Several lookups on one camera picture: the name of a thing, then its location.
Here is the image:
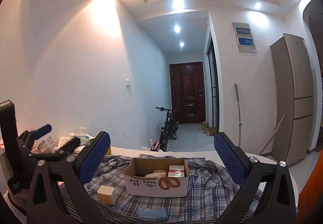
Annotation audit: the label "red white carton box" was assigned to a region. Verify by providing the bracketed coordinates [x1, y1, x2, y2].
[168, 165, 185, 178]

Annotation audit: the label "round bun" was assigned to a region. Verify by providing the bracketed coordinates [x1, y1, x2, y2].
[145, 170, 168, 179]

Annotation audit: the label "blue wet wipes pack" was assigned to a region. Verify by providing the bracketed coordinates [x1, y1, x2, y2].
[137, 208, 169, 221]

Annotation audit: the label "left hand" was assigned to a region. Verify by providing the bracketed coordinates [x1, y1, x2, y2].
[8, 188, 29, 210]

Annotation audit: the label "yellow tub with green rim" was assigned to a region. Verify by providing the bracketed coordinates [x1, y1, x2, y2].
[106, 146, 112, 156]

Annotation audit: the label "tissue box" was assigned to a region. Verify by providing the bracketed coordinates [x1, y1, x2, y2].
[69, 126, 95, 146]

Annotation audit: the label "small cardboard boxes on floor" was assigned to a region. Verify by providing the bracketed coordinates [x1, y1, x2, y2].
[202, 121, 216, 136]

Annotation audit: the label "beige small box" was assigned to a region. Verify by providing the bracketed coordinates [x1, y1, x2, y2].
[97, 186, 117, 205]

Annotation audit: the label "plastic bags on floor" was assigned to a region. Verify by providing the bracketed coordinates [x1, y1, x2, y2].
[141, 139, 162, 152]

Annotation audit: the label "black bicycle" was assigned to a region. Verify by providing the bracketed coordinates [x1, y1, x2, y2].
[155, 107, 180, 152]

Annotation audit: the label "cardboard box with pretzel print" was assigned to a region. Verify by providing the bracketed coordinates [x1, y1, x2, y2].
[123, 157, 189, 198]

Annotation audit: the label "black framed glass door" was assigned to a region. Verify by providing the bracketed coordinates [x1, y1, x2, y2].
[205, 34, 219, 135]

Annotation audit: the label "dark red entrance door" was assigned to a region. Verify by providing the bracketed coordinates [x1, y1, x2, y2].
[169, 62, 206, 124]

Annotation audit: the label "beige refrigerator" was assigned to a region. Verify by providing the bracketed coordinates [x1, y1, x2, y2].
[270, 33, 314, 165]

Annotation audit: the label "orange chair back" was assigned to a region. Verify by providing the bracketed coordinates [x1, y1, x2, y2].
[296, 152, 322, 223]

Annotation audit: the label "broom with pink handle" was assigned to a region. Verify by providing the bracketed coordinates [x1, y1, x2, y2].
[259, 114, 286, 155]

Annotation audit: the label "white wall switch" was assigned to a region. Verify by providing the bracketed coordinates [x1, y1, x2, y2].
[125, 79, 130, 87]

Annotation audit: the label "wall electrical panel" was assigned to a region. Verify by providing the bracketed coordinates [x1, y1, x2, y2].
[232, 22, 257, 53]

